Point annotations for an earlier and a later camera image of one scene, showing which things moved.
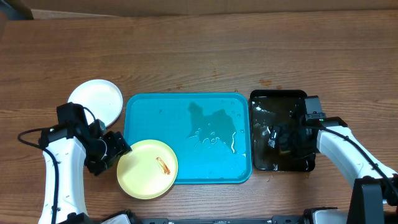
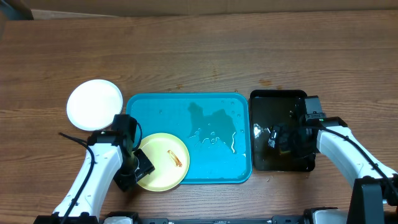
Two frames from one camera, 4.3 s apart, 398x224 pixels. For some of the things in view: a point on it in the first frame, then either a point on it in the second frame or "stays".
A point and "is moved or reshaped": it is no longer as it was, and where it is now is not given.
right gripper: [287, 134] stays
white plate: [102, 97] stays
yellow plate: [148, 171] is moved or reshaped
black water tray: [279, 142] stays
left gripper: [120, 147] → [125, 181]
